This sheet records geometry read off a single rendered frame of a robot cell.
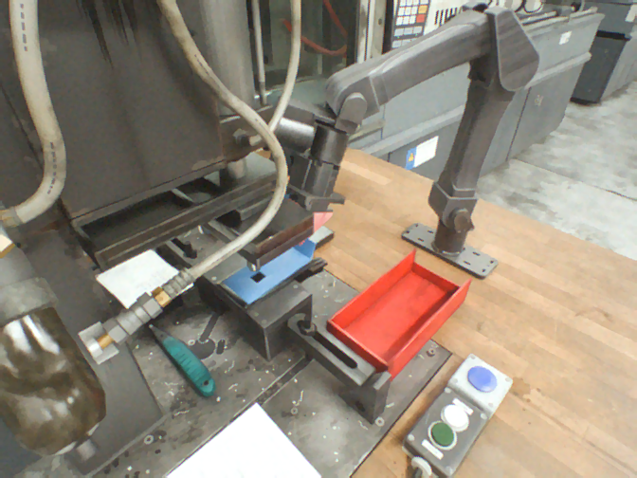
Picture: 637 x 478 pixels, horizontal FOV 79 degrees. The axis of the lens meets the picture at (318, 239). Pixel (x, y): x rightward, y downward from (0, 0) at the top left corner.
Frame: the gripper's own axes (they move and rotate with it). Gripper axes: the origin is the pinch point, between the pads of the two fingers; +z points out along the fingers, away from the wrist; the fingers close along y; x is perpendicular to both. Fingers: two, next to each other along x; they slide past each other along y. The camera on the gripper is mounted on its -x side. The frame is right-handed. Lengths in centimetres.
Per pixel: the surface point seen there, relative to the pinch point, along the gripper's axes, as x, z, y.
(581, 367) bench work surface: 44.4, 2.9, -21.8
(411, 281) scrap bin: 14.6, 3.6, -18.8
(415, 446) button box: 32.9, 12.6, 6.8
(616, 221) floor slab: 34, -8, -262
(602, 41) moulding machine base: -56, -154, -431
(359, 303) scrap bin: 13.0, 6.2, -4.3
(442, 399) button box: 32.0, 9.3, -0.3
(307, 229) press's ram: 9.1, -6.7, 10.5
